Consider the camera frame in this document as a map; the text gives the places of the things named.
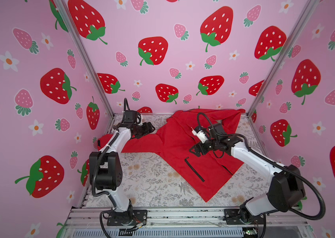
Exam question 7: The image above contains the red zip-up jacket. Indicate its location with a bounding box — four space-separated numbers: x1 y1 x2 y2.
96 108 246 203

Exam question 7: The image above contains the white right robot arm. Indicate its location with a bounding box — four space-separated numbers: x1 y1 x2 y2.
190 132 306 223

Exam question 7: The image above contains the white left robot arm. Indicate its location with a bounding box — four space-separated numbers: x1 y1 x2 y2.
89 122 155 213

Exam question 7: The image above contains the floral grey table cloth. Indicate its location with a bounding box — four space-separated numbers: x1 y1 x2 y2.
82 113 278 208

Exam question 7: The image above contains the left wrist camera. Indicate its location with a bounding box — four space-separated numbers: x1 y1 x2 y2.
122 110 142 125

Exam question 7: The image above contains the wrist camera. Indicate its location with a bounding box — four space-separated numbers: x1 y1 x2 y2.
192 126 209 143
122 110 142 125

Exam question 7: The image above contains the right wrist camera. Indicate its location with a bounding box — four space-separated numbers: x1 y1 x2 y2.
192 126 209 143

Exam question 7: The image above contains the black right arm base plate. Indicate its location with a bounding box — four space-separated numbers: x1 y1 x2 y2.
223 208 265 225

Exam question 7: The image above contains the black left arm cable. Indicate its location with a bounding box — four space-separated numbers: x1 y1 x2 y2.
91 98 132 238

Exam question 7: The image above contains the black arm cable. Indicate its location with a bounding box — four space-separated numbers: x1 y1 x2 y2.
91 98 132 238
196 112 326 221

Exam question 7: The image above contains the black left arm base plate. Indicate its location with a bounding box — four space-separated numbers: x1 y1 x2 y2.
107 209 148 226

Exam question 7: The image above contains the aluminium front rail frame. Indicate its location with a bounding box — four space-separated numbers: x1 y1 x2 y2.
61 207 314 238

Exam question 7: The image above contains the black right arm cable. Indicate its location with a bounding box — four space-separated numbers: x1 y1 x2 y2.
196 112 326 221

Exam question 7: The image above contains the left aluminium corner post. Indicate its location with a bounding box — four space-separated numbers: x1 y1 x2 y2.
55 0 115 119

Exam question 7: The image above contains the aluminium corner post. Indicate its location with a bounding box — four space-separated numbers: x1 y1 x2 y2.
246 0 319 119
55 0 115 119

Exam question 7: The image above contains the right aluminium corner post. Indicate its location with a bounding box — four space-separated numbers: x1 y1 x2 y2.
246 0 319 119

